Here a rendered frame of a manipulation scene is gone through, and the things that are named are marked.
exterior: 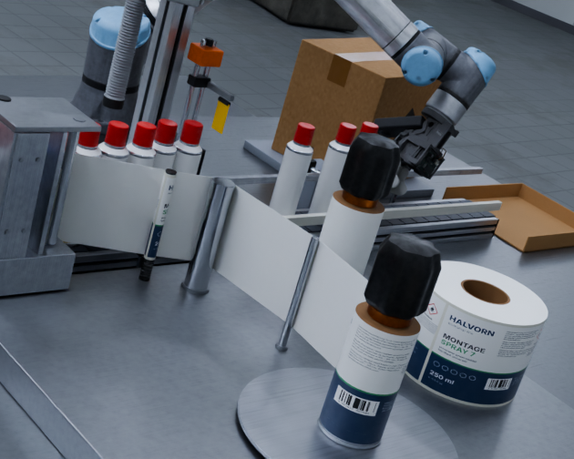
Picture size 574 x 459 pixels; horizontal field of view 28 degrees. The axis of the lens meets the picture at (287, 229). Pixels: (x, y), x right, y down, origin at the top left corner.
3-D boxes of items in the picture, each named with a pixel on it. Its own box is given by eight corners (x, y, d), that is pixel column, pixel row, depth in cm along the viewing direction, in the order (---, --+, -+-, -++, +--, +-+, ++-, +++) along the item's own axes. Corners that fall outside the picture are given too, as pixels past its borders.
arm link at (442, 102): (431, 84, 232) (446, 103, 238) (417, 102, 232) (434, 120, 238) (457, 98, 227) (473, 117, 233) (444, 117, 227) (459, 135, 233)
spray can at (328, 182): (317, 228, 221) (348, 130, 214) (301, 216, 225) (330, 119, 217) (336, 227, 225) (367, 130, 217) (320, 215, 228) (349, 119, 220)
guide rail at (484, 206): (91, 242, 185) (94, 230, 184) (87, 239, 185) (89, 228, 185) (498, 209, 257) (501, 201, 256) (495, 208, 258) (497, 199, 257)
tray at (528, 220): (523, 252, 255) (529, 237, 254) (441, 201, 272) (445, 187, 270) (598, 243, 275) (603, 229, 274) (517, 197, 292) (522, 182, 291)
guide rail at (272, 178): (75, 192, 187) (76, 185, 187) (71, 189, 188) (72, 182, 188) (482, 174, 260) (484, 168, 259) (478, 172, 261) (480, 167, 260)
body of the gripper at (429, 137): (413, 167, 226) (449, 117, 226) (383, 148, 231) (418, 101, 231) (428, 183, 232) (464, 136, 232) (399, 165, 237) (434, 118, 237)
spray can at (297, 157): (275, 231, 214) (305, 130, 206) (259, 219, 217) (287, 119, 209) (296, 229, 217) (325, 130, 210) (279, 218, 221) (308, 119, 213)
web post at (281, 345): (280, 351, 171) (314, 240, 164) (271, 345, 173) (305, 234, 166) (290, 350, 173) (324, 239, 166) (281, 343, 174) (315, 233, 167)
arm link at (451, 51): (415, 24, 223) (459, 57, 224) (420, 13, 233) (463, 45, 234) (391, 55, 226) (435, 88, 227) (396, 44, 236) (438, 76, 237)
